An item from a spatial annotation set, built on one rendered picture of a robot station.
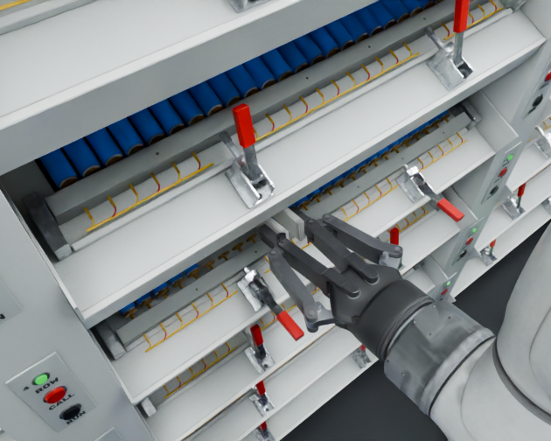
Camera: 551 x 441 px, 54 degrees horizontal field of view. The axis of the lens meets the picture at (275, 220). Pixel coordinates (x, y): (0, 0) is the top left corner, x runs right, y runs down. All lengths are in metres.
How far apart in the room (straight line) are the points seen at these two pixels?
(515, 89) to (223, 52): 0.52
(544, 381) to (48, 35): 0.35
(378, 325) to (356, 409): 0.90
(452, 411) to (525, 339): 0.11
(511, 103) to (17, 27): 0.64
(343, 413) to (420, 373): 0.91
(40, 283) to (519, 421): 0.33
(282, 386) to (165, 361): 0.41
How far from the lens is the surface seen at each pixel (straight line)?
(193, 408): 0.79
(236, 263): 0.62
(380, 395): 1.40
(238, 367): 0.80
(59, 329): 0.44
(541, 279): 0.36
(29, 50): 0.33
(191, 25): 0.34
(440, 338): 0.47
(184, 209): 0.47
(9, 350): 0.43
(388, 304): 0.49
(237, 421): 0.98
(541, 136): 1.18
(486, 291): 1.61
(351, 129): 0.54
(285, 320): 0.60
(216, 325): 0.62
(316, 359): 1.02
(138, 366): 0.61
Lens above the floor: 1.29
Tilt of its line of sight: 52 degrees down
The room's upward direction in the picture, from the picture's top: straight up
